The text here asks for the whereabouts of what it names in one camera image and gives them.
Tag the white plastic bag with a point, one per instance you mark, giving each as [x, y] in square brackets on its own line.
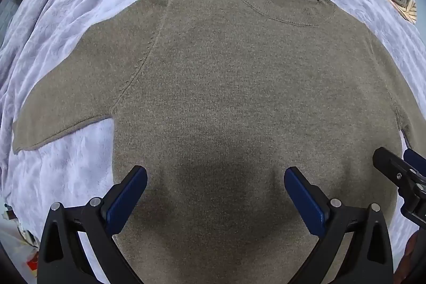
[18, 250]

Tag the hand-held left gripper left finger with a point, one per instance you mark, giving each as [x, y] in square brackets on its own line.
[128, 197]

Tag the olive brown knit sweater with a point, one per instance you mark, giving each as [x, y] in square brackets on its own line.
[233, 97]

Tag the person's right hand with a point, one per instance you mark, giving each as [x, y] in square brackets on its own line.
[411, 254]

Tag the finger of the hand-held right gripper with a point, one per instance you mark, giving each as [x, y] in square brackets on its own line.
[416, 161]
[391, 167]

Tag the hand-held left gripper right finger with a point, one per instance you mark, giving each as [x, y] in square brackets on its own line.
[304, 200]

